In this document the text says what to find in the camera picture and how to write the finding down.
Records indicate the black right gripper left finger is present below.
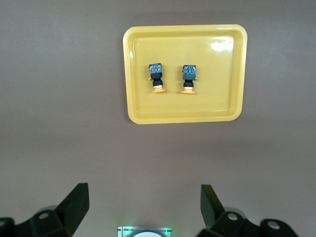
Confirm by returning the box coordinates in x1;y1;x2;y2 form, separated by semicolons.
0;182;90;237

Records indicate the brown table cover sheet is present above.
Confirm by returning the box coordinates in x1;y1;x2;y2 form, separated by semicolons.
0;0;316;237

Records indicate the yellow mushroom push button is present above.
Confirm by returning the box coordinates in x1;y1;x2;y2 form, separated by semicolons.
181;64;198;95
148;63;166;94

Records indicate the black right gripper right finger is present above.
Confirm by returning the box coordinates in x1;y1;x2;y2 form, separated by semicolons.
200;184;301;237

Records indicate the yellow plastic tray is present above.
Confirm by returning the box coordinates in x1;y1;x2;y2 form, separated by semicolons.
122;24;248;125

